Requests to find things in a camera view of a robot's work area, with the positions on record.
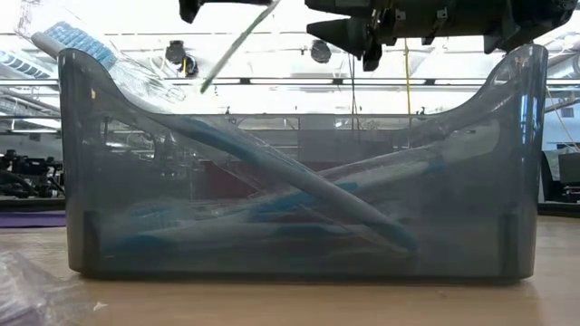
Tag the blue toothbrush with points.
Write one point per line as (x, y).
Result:
(285, 204)
(290, 176)
(204, 233)
(154, 219)
(408, 158)

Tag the long ceiling light strip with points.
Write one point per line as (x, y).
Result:
(290, 82)

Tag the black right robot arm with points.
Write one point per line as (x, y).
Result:
(534, 18)

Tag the green toothbrush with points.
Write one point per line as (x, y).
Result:
(235, 45)

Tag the black monitor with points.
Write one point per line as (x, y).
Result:
(570, 169)

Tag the black background equipment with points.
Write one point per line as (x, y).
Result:
(27, 179)

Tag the small white scrap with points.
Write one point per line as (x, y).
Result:
(99, 306)

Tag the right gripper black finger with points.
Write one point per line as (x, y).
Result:
(340, 6)
(344, 34)

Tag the purple mat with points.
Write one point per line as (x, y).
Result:
(31, 219)

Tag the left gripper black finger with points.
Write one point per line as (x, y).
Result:
(189, 11)

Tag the black ceiling device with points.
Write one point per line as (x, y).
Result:
(176, 52)
(321, 53)

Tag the clear plastic bag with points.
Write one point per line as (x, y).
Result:
(27, 294)

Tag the grey translucent plastic bin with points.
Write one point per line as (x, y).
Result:
(77, 181)

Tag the black leaning panel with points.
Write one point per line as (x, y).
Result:
(548, 179)

